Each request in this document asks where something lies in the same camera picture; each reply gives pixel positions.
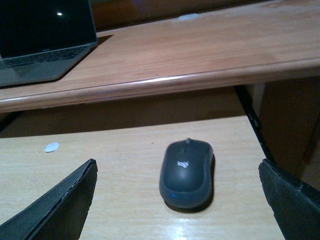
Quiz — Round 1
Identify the wooden pull-out keyboard tray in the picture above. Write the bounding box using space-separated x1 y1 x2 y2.
0 115 283 240

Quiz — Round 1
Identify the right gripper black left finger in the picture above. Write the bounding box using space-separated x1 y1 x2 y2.
0 159 98 240

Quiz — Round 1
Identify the grey open laptop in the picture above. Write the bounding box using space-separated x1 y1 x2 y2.
0 0 98 88

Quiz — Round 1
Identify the wooden desk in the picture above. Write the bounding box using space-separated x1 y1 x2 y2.
0 0 320 181

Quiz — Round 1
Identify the dark grey wireless mouse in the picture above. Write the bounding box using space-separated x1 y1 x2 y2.
159 138 214 209

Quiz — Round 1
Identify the white round sticker on desk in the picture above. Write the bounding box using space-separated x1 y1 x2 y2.
178 13 199 21

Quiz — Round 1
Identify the white round sticker on tray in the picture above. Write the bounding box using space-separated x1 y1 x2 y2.
44 142 60 153

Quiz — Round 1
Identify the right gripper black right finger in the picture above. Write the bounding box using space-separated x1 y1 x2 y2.
258 159 320 240

